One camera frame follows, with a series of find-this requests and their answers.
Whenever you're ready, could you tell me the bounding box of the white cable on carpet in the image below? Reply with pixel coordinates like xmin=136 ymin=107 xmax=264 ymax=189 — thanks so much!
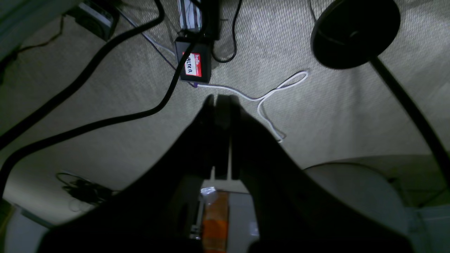
xmin=197 ymin=71 xmax=309 ymax=143

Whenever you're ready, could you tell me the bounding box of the black box with red label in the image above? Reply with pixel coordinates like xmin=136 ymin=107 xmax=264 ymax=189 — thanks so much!
xmin=179 ymin=38 xmax=212 ymax=87

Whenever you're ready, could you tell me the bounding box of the black round stand base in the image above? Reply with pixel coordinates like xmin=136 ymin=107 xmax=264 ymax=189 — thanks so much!
xmin=310 ymin=0 xmax=401 ymax=70

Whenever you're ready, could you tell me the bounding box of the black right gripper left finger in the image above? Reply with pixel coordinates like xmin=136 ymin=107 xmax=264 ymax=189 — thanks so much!
xmin=39 ymin=95 xmax=214 ymax=253

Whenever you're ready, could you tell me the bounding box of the thick black cable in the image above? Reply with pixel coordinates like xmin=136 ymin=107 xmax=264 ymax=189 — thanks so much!
xmin=0 ymin=0 xmax=197 ymax=197

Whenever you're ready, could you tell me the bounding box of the black stand pole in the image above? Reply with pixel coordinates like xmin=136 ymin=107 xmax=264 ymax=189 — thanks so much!
xmin=368 ymin=57 xmax=450 ymax=188

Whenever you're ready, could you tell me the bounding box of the thin black cable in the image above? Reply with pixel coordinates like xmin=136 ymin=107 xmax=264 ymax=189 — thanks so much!
xmin=210 ymin=0 xmax=244 ymax=64

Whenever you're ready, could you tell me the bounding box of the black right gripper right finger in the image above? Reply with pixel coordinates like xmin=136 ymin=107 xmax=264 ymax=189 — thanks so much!
xmin=230 ymin=96 xmax=414 ymax=253

